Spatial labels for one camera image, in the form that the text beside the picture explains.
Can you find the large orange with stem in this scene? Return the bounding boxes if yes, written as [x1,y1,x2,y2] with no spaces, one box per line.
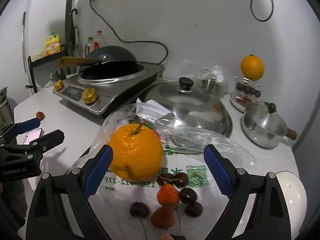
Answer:
[108,124,164,182]

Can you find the red strawberry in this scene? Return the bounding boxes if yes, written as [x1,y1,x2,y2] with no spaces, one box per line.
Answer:
[157,184,180,207]
[150,206,174,229]

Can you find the dark cherry with stem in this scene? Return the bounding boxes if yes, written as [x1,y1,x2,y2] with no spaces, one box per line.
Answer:
[179,187,197,205]

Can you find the smartphone with lit screen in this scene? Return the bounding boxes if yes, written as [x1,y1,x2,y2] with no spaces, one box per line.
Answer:
[23,128,43,145]

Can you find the small strawberry on counter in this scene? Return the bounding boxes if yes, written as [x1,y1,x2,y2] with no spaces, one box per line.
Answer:
[36,111,45,121]

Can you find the white round plate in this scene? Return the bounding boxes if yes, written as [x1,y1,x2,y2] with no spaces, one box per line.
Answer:
[232,170,308,239]

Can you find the dark cherry on bag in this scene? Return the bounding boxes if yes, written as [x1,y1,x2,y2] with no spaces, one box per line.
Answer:
[173,172,189,188]
[156,173,175,186]
[184,202,203,217]

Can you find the silver induction cooker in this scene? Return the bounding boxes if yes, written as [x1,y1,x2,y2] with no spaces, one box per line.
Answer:
[53,61,165,116]

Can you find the clear printed plastic bag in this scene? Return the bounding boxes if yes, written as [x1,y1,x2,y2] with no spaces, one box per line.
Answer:
[74,103,257,239]

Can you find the yellow detergent bottle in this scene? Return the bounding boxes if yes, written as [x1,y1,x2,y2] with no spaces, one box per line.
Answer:
[45,31,62,56]

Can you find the small steel saucepan with lid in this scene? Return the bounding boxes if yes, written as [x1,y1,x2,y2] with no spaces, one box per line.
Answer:
[241,102,297,148]

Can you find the clear bottle red label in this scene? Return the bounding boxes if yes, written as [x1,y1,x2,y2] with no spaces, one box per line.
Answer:
[93,30,106,50]

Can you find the glass fruit stand with cherries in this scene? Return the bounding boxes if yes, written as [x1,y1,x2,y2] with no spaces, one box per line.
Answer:
[229,76,264,113]

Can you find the large steel domed lid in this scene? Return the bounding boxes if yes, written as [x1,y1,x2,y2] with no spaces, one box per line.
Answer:
[138,76,233,155]

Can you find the steel cups in plastic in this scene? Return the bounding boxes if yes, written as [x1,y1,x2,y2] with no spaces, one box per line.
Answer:
[195,66,229,98]

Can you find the orange on glass stand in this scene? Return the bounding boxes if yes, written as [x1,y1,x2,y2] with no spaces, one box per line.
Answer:
[240,54,264,81]

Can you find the black wire shelf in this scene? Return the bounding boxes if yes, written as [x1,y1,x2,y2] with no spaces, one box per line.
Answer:
[25,44,67,93]

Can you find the black wok wooden handle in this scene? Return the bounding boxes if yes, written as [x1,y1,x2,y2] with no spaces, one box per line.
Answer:
[58,46,143,81]

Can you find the black power cable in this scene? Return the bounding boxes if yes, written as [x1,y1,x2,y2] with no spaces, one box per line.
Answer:
[88,0,169,66]

